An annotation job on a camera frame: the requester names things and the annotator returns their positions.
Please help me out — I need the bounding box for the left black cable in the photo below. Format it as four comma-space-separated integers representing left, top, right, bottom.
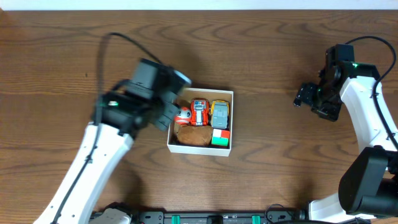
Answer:
51, 32, 164, 224

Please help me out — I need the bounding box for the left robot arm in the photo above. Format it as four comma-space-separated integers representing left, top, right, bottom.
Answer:
36, 91, 178, 223

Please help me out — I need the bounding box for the colourful puzzle cube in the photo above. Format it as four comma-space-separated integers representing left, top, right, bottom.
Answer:
211, 129, 230, 147

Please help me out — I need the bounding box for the brown plush toy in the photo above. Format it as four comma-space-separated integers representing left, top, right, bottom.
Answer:
177, 126, 213, 146

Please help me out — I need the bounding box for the yellow grey toy car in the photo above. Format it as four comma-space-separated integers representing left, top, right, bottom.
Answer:
210, 100, 230, 129

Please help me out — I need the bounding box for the black mounting rail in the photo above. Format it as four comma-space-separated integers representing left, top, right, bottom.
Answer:
88, 202, 315, 224

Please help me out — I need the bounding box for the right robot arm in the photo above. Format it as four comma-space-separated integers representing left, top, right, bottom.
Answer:
294, 60, 397, 223

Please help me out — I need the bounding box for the orange toy ball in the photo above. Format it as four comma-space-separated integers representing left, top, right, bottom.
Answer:
174, 107, 192, 125

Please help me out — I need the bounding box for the white cardboard box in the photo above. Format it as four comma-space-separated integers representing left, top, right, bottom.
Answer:
167, 88, 234, 157

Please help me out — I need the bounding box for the red toy fire truck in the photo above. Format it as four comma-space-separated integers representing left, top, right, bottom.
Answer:
190, 98, 210, 126

